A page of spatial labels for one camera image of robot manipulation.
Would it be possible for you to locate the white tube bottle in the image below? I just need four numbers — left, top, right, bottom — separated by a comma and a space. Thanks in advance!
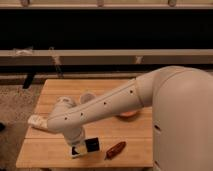
28, 115, 47, 130

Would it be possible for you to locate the red chili pepper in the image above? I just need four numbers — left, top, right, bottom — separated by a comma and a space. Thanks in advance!
105, 141, 126, 159

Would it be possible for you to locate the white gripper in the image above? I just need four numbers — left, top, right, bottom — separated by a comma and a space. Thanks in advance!
68, 136, 87, 153

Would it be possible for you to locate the black eraser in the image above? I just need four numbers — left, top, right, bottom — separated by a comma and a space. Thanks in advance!
85, 138, 100, 152

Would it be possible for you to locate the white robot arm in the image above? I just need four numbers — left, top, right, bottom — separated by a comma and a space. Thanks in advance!
47, 66, 213, 171

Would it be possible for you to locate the orange bowl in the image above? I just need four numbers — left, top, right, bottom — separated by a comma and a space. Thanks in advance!
118, 111, 137, 118

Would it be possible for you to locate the white sponge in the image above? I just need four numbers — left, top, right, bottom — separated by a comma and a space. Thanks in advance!
71, 151, 89, 159

